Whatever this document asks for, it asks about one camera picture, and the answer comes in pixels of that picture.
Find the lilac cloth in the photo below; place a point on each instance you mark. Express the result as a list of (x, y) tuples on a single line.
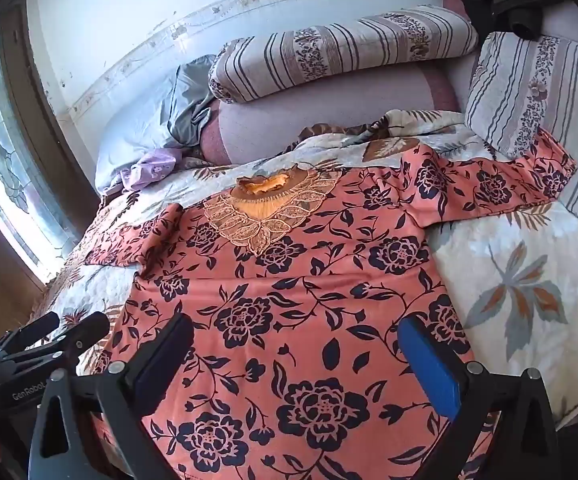
[(146, 170)]

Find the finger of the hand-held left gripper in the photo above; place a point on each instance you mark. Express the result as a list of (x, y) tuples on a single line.
[(34, 329), (76, 335)]

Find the square striped floral pillow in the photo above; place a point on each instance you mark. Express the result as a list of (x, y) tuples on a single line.
[(534, 105)]

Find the leaf print blanket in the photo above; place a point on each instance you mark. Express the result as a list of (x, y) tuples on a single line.
[(514, 285)]

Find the grey satin cloth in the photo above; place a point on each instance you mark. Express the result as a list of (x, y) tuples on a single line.
[(189, 105)]

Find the orange floral blouse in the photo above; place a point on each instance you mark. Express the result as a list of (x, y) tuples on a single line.
[(289, 285)]

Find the patterned glass door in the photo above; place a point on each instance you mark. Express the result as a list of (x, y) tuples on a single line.
[(4, 170)]

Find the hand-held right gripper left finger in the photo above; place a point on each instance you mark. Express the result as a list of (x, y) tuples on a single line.
[(161, 377)]

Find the long striped floral pillow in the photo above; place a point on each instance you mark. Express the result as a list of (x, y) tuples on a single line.
[(339, 50)]

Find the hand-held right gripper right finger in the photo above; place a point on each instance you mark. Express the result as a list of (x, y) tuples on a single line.
[(434, 372)]

